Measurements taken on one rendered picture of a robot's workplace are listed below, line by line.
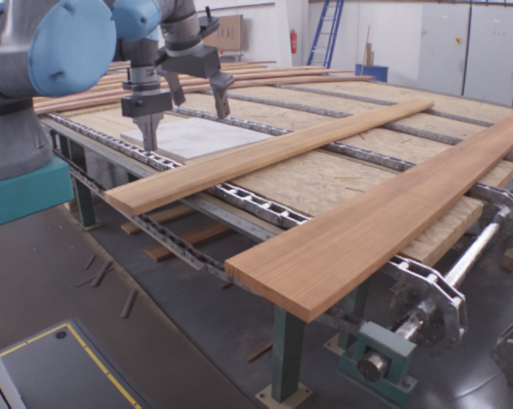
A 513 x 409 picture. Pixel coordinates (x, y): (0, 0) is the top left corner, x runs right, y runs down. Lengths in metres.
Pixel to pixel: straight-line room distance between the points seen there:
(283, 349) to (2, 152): 1.05
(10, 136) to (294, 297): 0.48
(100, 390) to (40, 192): 0.79
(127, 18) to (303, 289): 0.51
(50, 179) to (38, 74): 0.18
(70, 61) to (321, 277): 0.50
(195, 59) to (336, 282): 0.48
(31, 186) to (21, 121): 0.09
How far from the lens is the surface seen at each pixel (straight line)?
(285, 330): 1.27
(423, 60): 6.62
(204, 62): 0.76
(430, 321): 0.82
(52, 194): 0.59
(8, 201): 0.58
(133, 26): 0.64
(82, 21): 0.46
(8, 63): 0.49
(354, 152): 1.53
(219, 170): 1.16
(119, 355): 1.80
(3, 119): 0.58
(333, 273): 0.69
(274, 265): 0.70
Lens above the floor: 1.26
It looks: 24 degrees down
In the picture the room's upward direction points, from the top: straight up
